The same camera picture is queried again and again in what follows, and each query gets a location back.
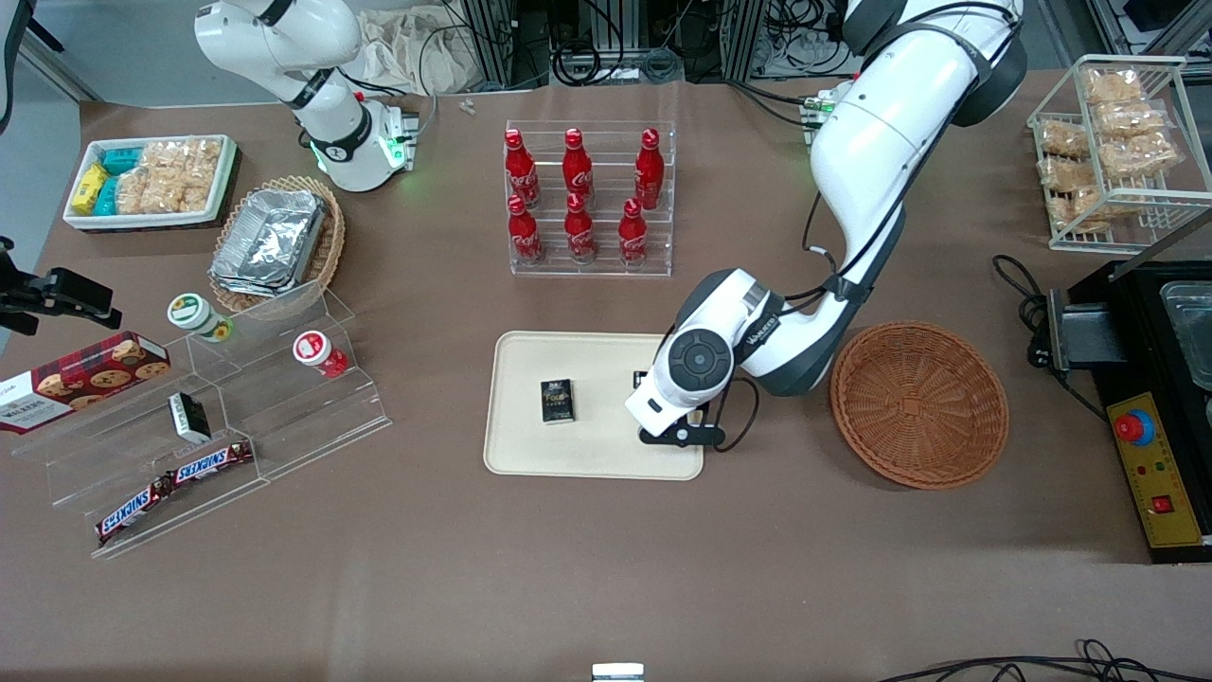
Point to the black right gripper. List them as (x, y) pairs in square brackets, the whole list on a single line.
[(38, 293)]

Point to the Snickers chocolate bar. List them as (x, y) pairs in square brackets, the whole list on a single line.
[(213, 462), (133, 511)]

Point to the white rectangular bin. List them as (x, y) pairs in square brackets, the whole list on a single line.
[(222, 185)]

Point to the oval wicker basket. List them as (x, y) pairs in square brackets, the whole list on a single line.
[(327, 237)]

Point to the green lid sunflower cup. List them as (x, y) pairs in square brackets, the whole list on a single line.
[(189, 311)]

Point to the black food pack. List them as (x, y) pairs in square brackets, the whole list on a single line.
[(558, 402)]

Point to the aluminium frame post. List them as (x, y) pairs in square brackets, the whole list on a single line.
[(743, 38), (507, 38)]

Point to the red Coca-Cola bottle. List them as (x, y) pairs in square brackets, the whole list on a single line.
[(578, 170), (650, 175), (523, 175), (632, 239), (524, 239), (579, 235)]

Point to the clear rice cracker bag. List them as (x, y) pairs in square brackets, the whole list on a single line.
[(180, 154), (133, 191), (180, 189)]

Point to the teal snack pack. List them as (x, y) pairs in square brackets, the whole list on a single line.
[(121, 161), (107, 197)]

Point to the beige cloth bag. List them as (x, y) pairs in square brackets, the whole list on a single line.
[(407, 52)]

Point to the yellow snack pack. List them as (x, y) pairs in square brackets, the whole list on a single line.
[(89, 189)]

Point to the round brown wicker basket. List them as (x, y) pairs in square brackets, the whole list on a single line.
[(918, 407)]

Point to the black machine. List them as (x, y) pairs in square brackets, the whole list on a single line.
[(1136, 322)]

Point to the clear acrylic bottle rack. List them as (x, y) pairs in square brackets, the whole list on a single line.
[(606, 242)]

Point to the stack of foil trays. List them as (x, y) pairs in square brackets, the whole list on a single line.
[(270, 237)]

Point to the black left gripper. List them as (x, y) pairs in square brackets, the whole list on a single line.
[(639, 378)]

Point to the red tartan Walkers cookie box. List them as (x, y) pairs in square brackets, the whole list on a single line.
[(85, 379)]

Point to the clear cracker snack bag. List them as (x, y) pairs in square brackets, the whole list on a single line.
[(1094, 210), (1141, 156), (1113, 87), (1068, 174), (1129, 119), (1064, 139)]

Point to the small black white box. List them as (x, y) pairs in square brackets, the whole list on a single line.
[(189, 417)]

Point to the cream plastic tray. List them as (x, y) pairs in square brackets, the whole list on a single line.
[(587, 445)]

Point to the red lid snack cup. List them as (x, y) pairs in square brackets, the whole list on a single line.
[(311, 349)]

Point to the clear acrylic stepped shelf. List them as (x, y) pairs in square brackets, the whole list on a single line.
[(284, 417)]

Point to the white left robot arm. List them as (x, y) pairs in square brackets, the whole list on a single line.
[(881, 142)]

